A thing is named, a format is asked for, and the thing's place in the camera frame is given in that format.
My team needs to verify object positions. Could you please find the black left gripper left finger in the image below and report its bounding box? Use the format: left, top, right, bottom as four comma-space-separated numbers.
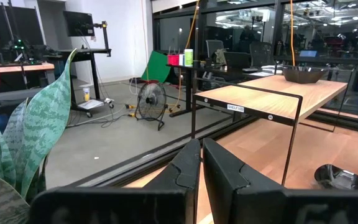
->
28, 138, 202, 224

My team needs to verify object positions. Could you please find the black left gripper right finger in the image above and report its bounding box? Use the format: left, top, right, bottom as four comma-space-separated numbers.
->
202, 137, 358, 224

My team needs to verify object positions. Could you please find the black leaf-shaped mini plate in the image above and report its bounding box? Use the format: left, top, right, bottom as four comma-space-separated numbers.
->
314, 164, 358, 191

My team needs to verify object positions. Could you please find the black wavy square mini plate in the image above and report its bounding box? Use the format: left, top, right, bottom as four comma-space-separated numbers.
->
281, 65, 328, 85

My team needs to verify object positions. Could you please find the black floor fan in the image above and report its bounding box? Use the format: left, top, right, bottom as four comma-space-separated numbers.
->
134, 81, 168, 131

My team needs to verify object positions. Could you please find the green board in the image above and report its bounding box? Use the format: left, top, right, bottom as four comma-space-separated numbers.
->
140, 50, 173, 84

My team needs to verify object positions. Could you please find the green plant in white pot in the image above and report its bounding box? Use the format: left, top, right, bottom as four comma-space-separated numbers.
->
0, 48, 78, 224

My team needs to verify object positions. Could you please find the white green canister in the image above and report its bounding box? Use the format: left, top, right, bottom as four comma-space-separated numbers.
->
183, 49, 195, 67

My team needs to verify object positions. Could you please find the grey office chair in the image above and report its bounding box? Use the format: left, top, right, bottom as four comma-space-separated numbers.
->
205, 39, 226, 66

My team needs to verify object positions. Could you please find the black standing desk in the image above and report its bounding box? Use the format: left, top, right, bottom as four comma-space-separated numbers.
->
44, 21, 115, 119

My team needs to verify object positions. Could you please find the wooden table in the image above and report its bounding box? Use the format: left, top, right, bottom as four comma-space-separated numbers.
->
0, 62, 55, 75

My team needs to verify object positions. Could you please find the black monitor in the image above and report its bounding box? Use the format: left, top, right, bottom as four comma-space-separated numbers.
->
63, 11, 96, 37

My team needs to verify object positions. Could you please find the black robot equipment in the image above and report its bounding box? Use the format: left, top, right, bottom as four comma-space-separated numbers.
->
0, 37, 57, 65

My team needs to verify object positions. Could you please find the black table edge rail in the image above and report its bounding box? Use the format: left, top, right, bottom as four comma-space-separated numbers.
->
59, 110, 358, 189

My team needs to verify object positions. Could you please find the yellow floor extension cord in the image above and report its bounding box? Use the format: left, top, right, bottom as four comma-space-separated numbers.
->
124, 102, 183, 119

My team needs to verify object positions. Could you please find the wooden shelf riser black frame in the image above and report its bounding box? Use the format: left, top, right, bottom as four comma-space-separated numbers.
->
190, 73, 349, 187

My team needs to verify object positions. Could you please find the orange hanging cable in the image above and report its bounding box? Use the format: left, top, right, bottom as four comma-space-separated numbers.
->
289, 0, 296, 67

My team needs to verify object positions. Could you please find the yellow hanging cable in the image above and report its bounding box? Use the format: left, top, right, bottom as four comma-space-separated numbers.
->
169, 0, 200, 113

